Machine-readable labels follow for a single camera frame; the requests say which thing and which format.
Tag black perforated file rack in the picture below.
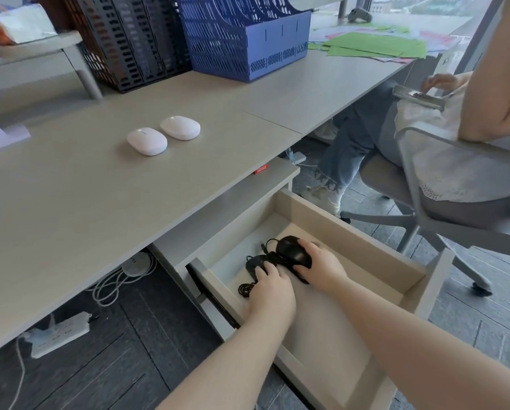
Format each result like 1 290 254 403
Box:
60 0 192 94

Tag green paper sheets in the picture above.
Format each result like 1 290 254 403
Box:
308 24 428 60

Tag person's right forearm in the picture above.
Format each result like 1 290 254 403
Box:
329 274 510 410

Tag round white power socket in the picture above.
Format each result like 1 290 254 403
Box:
122 253 149 277

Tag white coiled cable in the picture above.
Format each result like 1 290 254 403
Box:
86 251 157 306

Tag silver smartphone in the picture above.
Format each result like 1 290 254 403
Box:
392 84 446 111

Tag person's right hand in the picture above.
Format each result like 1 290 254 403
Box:
293 242 351 295

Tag blue perforated file rack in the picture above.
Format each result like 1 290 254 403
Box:
174 0 313 83

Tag beige wooden drawer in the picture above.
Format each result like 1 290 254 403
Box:
186 188 455 410

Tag white desk riser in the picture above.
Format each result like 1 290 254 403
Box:
0 30 105 101

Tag large black wired mouse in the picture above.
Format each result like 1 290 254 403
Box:
275 235 314 274

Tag small black wired mouse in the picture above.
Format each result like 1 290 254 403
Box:
245 254 273 283

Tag black mouse cable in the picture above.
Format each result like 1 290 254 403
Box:
238 238 311 300

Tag grey office chair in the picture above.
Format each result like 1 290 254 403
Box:
339 123 510 297

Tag person's left forearm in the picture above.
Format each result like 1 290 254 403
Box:
154 318 296 410

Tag white drawer cabinet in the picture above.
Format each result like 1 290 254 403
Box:
149 156 302 338

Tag white power strip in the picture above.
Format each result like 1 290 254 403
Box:
22 311 93 359

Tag person's left hand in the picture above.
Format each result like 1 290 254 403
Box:
248 265 297 334

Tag white wireless mouse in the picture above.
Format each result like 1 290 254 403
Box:
127 127 168 157
159 115 201 141

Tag tissue packet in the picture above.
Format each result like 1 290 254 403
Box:
0 3 59 46

